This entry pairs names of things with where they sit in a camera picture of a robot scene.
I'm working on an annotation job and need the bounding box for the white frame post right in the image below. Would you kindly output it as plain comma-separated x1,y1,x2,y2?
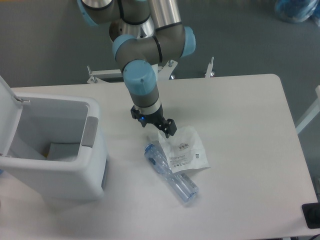
295,85,320,135

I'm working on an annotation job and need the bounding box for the white trash can with lid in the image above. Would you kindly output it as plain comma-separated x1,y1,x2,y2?
0,80,109,201

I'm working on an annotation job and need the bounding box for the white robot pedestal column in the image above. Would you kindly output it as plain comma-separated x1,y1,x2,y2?
108,18,161,76

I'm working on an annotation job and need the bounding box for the blue plastic bag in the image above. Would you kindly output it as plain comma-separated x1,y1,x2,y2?
274,0,320,24

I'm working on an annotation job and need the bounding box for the clear crushed plastic bottle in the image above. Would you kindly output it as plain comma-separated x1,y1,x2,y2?
144,143,199,203

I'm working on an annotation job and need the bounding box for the white plastic packaging bag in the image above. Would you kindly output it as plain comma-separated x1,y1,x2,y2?
147,125,210,173

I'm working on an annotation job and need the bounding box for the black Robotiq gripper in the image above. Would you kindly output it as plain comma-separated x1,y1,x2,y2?
130,105,177,139

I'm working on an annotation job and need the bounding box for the black device at table edge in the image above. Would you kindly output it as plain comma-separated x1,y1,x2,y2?
301,202,320,229

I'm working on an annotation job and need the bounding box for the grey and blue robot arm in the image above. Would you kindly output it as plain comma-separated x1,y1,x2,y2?
77,0,196,138

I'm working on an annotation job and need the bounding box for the white pedestal base frame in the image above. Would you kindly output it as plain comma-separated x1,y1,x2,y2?
86,56,216,84

